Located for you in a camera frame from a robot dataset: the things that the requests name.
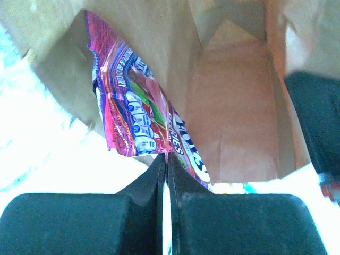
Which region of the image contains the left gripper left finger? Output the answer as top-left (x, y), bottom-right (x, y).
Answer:
top-left (1, 155), bottom-right (166, 254)

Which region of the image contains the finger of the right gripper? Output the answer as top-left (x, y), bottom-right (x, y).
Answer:
top-left (283, 71), bottom-right (340, 205)

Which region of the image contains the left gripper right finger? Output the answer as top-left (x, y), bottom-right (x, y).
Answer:
top-left (167, 154), bottom-right (326, 254)

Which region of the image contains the red paper bag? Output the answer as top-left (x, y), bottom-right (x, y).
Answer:
top-left (1, 1), bottom-right (339, 183)

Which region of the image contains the colourful snack in bag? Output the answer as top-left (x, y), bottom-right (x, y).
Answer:
top-left (212, 183), bottom-right (257, 194)

